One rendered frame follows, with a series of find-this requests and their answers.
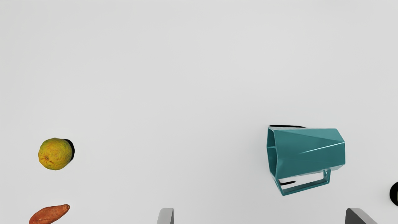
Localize yellow-green orange fruit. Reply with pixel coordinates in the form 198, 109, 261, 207
38, 138, 73, 170

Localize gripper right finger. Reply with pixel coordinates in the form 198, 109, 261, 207
345, 208, 377, 224

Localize orange sweet potato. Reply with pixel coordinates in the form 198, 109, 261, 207
29, 204, 71, 224

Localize teal faceted mug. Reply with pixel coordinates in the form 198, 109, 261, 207
266, 126, 346, 196

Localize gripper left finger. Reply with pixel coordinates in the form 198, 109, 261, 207
157, 208, 174, 224

